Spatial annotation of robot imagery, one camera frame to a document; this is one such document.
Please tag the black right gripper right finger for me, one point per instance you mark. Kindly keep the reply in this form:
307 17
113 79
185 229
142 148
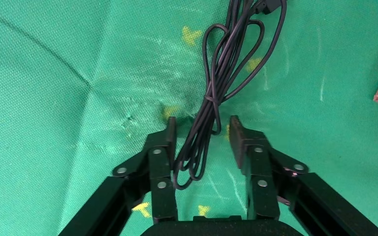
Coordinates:
260 169

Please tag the green tablecloth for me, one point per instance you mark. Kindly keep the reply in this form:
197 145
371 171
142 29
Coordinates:
45 130

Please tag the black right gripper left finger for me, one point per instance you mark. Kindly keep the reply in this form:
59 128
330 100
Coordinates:
159 169

